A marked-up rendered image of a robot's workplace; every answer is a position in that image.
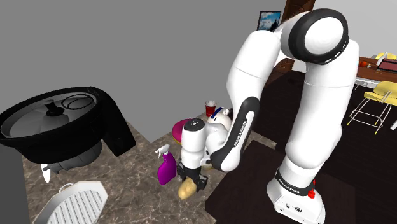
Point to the white knife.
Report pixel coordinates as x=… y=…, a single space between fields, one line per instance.
x=46 y=174

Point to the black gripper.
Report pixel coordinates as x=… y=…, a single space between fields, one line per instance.
x=189 y=174

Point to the yellow chair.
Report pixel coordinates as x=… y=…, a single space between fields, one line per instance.
x=391 y=56
x=384 y=91

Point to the tan potato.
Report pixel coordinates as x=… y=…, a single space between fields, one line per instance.
x=186 y=190

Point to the framed wall picture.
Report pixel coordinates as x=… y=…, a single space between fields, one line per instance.
x=268 y=21

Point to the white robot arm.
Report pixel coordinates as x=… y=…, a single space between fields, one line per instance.
x=322 y=102

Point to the purple spray bottle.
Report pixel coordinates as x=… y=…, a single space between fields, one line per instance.
x=167 y=171

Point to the large black round appliance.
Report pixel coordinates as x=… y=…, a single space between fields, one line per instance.
x=108 y=124

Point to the brown wooden table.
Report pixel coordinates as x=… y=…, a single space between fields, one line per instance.
x=367 y=73

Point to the white ridged octagonal plate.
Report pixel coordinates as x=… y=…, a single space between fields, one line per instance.
x=74 y=204

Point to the white round jug blue stripe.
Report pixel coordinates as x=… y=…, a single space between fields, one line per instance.
x=221 y=119

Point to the red cup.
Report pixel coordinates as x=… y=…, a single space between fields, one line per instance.
x=210 y=109

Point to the magenta round bowl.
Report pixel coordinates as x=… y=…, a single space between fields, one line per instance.
x=178 y=130

